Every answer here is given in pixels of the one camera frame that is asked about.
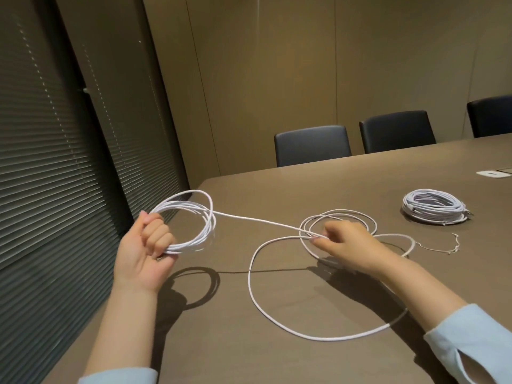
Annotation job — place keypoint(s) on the person's left hand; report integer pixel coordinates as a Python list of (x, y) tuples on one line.
[(136, 259)]

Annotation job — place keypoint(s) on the person's right hand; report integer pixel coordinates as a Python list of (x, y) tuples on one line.
[(356, 247)]

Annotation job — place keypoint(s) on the person's right forearm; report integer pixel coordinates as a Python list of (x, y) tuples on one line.
[(432, 295)]

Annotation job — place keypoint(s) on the person's left forearm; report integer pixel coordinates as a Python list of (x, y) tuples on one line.
[(124, 327)]

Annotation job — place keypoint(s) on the brown table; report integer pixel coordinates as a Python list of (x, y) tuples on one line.
[(320, 175)]

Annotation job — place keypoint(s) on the bunch of white twist ties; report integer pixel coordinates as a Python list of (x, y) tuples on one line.
[(454, 250)]

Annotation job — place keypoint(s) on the dark meeting chair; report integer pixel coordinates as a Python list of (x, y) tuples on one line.
[(397, 131), (491, 115), (312, 145)]

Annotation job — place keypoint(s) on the glass partition with grey blinds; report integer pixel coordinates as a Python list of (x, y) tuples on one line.
[(60, 155)]

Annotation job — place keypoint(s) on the white table socket panel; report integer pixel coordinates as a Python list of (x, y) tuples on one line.
[(490, 173)]

